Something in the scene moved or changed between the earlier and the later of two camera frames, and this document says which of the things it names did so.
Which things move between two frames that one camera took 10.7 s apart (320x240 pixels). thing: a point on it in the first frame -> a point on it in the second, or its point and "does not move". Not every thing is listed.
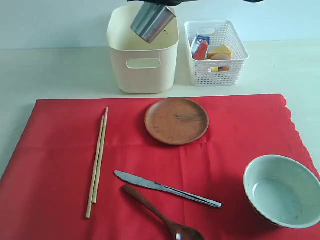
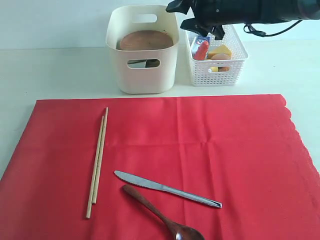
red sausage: x=200 y=54 does not move
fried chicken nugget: x=223 y=69 does not move
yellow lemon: x=214 y=69 does not move
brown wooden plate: x=176 y=121 -> x=144 y=39
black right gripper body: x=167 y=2 -> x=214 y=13
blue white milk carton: x=195 y=44 does not move
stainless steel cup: x=152 y=21 -> x=136 y=63
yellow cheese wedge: x=222 y=49 does not move
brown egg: x=220 y=57 does not move
